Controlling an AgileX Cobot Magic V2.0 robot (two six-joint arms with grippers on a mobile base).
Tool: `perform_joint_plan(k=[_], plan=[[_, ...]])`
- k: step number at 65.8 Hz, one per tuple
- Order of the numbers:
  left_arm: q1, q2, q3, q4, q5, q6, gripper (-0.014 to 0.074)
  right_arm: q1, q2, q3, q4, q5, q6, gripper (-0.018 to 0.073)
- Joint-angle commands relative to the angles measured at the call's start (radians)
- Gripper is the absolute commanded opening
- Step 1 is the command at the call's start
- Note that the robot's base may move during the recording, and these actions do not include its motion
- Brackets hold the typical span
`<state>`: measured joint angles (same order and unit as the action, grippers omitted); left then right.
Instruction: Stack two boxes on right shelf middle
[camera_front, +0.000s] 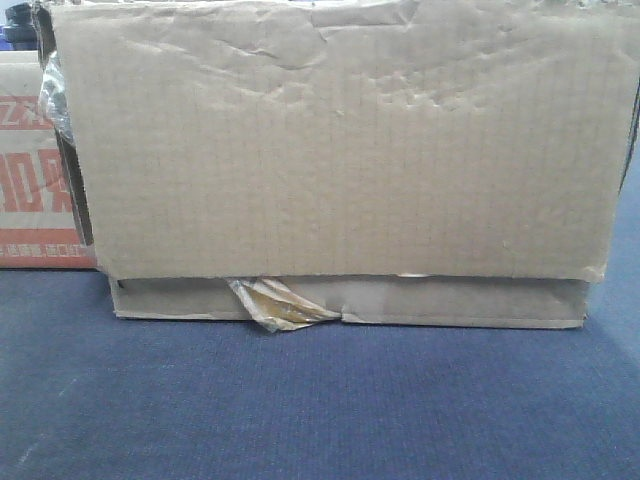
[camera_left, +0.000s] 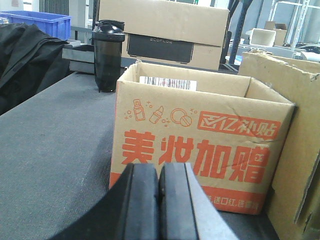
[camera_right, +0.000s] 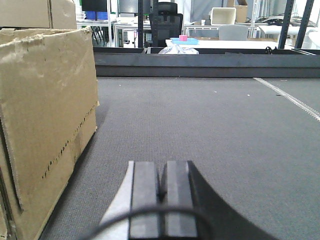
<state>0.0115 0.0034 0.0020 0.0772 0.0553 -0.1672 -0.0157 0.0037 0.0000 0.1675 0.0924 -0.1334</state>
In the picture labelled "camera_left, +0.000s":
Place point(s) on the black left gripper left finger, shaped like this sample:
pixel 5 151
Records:
pixel 129 210

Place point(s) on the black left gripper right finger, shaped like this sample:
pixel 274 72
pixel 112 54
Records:
pixel 186 213

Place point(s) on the orange printed cardboard box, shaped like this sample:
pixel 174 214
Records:
pixel 230 128

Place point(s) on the plain brown cardboard box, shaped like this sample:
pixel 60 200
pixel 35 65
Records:
pixel 293 206

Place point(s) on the large Ecoflow cardboard box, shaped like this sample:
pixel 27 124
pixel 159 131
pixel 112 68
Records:
pixel 168 32

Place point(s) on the black jacket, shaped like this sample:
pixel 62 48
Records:
pixel 30 61

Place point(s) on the white storage box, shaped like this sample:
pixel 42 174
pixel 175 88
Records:
pixel 261 37

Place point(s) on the blue plastic crate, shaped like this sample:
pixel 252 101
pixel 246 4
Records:
pixel 55 25

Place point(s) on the small open cardboard box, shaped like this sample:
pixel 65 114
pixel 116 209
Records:
pixel 280 29

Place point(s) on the white metal rack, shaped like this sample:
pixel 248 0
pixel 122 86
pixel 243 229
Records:
pixel 301 8

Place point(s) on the dark shelf upright post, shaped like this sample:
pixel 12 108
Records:
pixel 240 23

